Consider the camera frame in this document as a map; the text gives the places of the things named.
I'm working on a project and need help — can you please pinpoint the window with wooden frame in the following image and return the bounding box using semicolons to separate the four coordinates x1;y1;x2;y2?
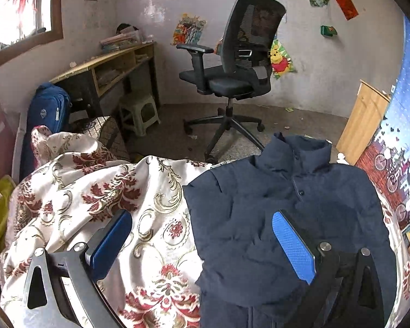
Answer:
0;0;63;67

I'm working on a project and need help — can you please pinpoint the wooden desk with shelf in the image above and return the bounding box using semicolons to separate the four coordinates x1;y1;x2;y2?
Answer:
50;42;160;119

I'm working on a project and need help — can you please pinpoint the green hanging pouch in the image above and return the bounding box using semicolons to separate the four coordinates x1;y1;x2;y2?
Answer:
321;25;338;37

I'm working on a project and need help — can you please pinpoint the Winnie the Pooh poster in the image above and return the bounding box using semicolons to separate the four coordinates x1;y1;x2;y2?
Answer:
270;39;296;79

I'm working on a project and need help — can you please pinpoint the colourful poster behind chair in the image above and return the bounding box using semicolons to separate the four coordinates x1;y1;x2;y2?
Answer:
171;13;206;46

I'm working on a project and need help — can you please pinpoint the blue cartoon print curtain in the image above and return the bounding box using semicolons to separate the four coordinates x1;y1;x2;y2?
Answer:
356;18;410;232

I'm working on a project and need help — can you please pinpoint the blue suitcase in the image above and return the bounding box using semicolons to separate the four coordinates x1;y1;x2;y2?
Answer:
20;82;71;180

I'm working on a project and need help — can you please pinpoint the red paper on wall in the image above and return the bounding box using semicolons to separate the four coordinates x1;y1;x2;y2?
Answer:
335;0;358;21

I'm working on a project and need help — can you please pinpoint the light wooden cabinet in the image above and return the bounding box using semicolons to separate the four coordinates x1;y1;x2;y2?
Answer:
336;80;390;165

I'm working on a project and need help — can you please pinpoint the pale green plastic stool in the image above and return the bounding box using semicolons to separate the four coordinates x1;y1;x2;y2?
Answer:
118;93;160;137

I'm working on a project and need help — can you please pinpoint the navy blue padded jacket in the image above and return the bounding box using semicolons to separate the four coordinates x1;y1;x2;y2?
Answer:
183;133;396;327

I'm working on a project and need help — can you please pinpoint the floral white red bedspread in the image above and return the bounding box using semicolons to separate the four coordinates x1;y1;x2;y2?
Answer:
1;127;410;327

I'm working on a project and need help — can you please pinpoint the stack of books on desk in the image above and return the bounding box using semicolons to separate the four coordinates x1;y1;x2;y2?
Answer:
100;23;144;53

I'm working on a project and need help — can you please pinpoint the black mesh office chair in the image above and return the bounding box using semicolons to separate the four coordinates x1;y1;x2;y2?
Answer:
176;0;286;164

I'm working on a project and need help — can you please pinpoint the green picture on wall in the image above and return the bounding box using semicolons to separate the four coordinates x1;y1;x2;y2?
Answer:
309;0;330;7

